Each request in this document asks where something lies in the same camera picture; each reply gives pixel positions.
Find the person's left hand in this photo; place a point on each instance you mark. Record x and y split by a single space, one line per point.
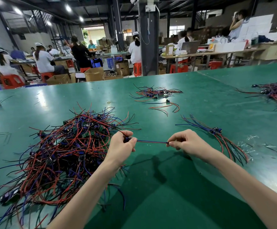
118 147

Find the person's right hand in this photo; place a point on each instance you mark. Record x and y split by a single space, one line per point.
191 143

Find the person's right thumb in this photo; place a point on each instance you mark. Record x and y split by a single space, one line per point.
174 144

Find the person's left thumb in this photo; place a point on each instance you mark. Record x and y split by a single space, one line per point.
131 144

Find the person's right forearm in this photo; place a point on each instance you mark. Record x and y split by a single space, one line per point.
248 188

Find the person's left forearm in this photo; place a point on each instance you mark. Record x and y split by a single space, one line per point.
88 193

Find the open cardboard box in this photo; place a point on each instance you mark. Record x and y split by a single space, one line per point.
58 79
123 67
94 75
112 77

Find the red plastic stool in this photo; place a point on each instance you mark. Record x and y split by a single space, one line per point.
182 68
11 81
215 65
84 69
47 76
137 69

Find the clear plastic scraps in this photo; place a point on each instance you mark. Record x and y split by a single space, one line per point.
253 137

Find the blue plastic crate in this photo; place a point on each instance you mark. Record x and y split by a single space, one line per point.
111 62

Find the small upright cardboard box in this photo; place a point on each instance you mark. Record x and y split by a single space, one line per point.
169 50

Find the grey laptop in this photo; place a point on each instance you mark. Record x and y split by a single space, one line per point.
190 47

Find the long wooden work table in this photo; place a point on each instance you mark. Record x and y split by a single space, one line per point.
214 54

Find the dark steel pillar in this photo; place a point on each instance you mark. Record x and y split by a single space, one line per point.
149 42

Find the white electrical box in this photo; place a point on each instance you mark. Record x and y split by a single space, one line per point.
150 8

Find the stack of white sheets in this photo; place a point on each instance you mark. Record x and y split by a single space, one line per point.
257 27

